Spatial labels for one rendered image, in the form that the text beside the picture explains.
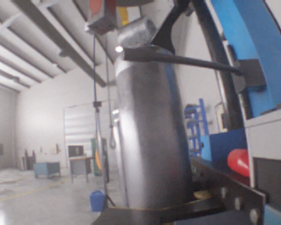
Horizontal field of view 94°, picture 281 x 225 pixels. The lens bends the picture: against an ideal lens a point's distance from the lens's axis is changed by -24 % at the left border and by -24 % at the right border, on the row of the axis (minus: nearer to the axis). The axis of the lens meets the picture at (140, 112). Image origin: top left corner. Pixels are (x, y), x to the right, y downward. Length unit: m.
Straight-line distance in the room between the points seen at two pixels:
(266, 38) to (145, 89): 0.48
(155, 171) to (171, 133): 0.11
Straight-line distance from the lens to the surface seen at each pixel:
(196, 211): 0.43
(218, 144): 0.67
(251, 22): 0.70
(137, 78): 0.49
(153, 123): 0.45
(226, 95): 0.75
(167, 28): 0.50
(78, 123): 12.68
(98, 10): 0.88
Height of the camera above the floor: 1.18
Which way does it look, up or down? 11 degrees up
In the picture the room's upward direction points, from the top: 7 degrees counter-clockwise
